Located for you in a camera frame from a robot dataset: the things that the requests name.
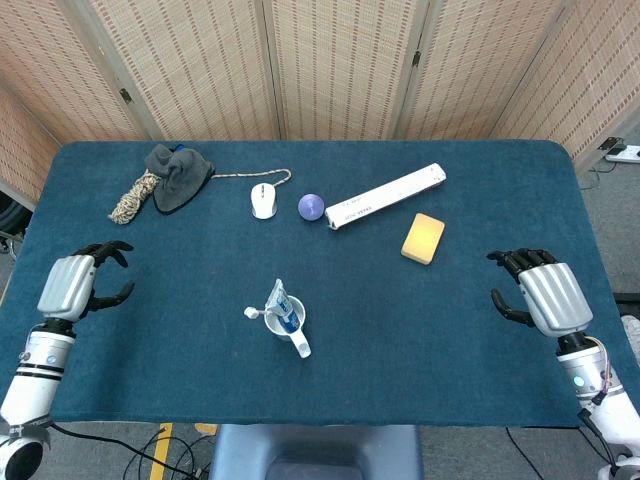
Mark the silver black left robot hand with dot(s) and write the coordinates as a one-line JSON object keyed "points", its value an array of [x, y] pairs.
{"points": [[67, 287]]}

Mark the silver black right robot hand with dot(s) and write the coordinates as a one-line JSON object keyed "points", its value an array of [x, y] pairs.
{"points": [[555, 297]]}

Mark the white toothbrush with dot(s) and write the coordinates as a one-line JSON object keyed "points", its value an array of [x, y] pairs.
{"points": [[250, 313]]}

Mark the blue and white toothpaste tube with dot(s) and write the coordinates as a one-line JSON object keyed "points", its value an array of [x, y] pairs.
{"points": [[280, 302]]}

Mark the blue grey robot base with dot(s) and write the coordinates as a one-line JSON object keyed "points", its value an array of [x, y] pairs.
{"points": [[315, 450]]}

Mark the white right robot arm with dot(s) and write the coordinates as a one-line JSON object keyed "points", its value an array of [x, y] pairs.
{"points": [[615, 410]]}

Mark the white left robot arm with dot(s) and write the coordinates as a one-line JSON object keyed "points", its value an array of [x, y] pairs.
{"points": [[35, 380]]}

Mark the yellow sponge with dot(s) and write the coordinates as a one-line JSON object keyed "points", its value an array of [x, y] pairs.
{"points": [[423, 239]]}

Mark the grey knit hat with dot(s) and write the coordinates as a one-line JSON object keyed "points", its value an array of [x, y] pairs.
{"points": [[180, 180]]}

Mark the white power strip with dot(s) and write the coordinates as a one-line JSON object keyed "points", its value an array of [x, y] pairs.
{"points": [[627, 154]]}

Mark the blue tablecloth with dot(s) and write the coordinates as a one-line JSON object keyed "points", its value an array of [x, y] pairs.
{"points": [[400, 375]]}

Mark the long white wrap box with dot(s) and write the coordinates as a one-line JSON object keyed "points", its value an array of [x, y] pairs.
{"points": [[385, 196]]}

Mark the white computer mouse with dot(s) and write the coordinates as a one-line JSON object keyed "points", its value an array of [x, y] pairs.
{"points": [[263, 201]]}

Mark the purple ball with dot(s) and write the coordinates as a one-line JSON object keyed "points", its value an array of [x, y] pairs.
{"points": [[311, 207]]}

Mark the bamboo folding screen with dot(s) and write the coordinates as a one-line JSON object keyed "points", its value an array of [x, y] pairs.
{"points": [[340, 65]]}

